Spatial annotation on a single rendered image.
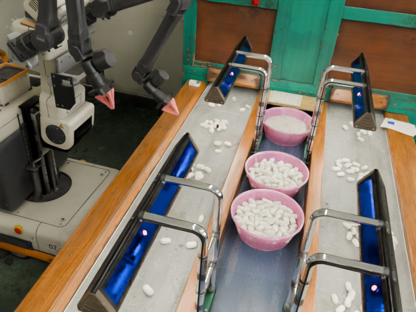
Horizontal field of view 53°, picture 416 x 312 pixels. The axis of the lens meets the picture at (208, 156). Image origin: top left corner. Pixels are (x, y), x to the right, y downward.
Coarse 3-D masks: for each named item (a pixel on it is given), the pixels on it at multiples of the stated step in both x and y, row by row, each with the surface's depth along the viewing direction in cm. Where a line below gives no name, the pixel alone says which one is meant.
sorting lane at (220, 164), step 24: (240, 96) 236; (192, 120) 210; (240, 120) 213; (216, 168) 178; (144, 192) 162; (192, 192) 164; (168, 216) 152; (192, 216) 153; (192, 240) 143; (96, 264) 132; (144, 264) 133; (168, 264) 134; (192, 264) 134; (168, 288) 126
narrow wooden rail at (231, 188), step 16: (256, 112) 216; (240, 144) 190; (240, 160) 179; (240, 176) 171; (224, 192) 161; (224, 208) 154; (224, 224) 147; (192, 272) 129; (192, 288) 124; (192, 304) 119
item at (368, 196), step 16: (368, 176) 119; (368, 192) 114; (384, 192) 118; (368, 208) 110; (384, 208) 108; (384, 224) 101; (368, 240) 101; (384, 240) 96; (368, 256) 97; (384, 256) 92; (368, 288) 90; (384, 288) 86; (368, 304) 87; (384, 304) 83; (400, 304) 87
